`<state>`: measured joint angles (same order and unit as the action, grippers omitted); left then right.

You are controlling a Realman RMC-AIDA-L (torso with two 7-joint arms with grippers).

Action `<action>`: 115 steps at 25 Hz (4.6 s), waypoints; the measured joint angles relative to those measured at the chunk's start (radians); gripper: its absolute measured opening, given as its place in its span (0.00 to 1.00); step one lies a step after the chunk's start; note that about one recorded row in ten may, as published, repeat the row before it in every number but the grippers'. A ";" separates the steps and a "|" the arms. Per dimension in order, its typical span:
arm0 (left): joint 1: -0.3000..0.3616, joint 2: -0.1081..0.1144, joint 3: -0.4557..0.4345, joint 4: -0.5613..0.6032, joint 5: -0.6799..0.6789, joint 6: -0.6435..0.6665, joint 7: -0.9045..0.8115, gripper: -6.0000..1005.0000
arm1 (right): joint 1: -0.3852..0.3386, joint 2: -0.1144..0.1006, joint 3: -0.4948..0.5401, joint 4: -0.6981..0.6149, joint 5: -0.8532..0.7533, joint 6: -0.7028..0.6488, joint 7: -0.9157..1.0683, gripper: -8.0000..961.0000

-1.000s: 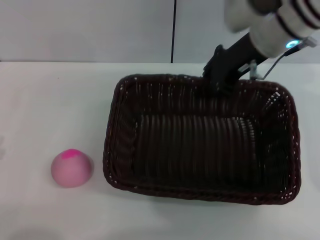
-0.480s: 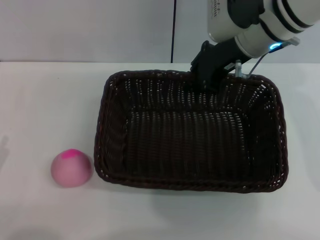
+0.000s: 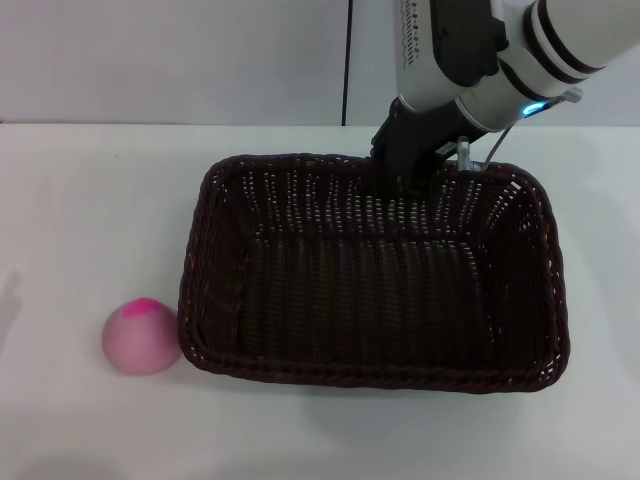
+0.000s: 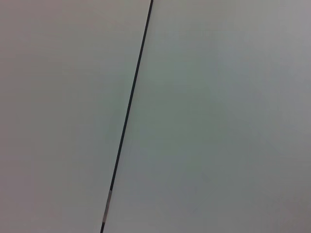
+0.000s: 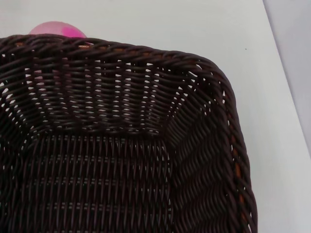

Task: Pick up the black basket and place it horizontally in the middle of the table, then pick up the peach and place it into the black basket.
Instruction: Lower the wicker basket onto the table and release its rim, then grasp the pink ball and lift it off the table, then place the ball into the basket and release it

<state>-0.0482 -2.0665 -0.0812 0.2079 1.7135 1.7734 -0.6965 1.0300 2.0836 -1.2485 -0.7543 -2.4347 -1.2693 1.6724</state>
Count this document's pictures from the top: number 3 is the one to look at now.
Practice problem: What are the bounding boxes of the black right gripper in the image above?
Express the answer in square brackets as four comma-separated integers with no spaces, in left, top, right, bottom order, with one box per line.
[368,96,482,198]

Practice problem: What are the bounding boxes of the dark brown wicker basket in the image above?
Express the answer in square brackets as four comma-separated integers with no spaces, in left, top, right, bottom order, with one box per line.
[177,152,572,397]

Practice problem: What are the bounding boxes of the pink peach toy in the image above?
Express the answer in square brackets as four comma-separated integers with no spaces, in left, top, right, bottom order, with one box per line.
[101,296,182,376]

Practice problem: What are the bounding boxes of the grey right arm cable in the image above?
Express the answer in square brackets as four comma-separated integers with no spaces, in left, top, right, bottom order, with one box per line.
[456,87,584,176]

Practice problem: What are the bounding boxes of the white vented wrist camera housing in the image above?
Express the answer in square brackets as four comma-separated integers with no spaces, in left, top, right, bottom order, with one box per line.
[393,0,510,112]

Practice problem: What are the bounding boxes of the black vertical wall strip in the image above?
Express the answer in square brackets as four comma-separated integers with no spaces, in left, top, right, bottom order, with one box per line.
[341,0,355,128]

